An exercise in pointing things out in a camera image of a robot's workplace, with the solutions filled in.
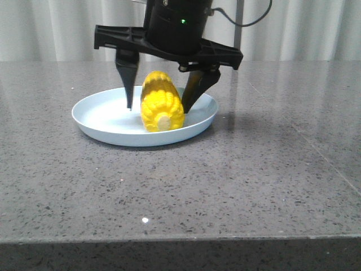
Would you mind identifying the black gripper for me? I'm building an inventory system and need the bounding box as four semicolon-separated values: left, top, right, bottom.
94;1;243;113

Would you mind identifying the yellow corn cob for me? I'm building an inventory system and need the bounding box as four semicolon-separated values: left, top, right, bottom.
140;71;185;132

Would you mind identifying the light blue round plate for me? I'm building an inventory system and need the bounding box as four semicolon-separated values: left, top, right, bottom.
72;86;218;147

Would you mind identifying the white pleated curtain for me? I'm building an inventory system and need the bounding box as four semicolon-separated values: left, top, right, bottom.
1;1;360;61

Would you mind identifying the grey vertical post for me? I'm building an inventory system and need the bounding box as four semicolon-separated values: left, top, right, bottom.
234;0;244;49

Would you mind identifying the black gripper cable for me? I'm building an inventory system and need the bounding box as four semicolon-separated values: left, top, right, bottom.
207;0;274;28

